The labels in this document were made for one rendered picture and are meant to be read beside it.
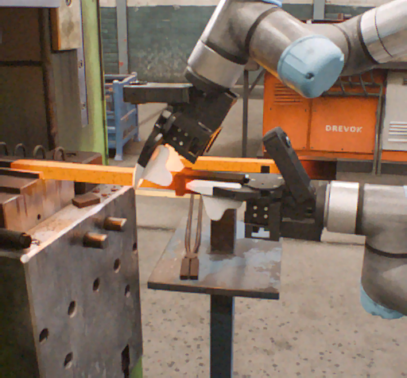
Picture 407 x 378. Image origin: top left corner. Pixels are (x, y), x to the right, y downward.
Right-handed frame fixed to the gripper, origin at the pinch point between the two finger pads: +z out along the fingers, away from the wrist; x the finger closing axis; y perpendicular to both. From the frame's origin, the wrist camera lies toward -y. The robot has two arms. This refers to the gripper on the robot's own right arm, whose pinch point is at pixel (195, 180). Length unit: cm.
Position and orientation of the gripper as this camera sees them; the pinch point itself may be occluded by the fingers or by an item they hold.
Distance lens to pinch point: 77.7
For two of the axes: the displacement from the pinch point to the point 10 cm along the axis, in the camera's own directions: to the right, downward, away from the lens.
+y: 0.1, 9.5, 3.1
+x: 3.0, -2.9, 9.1
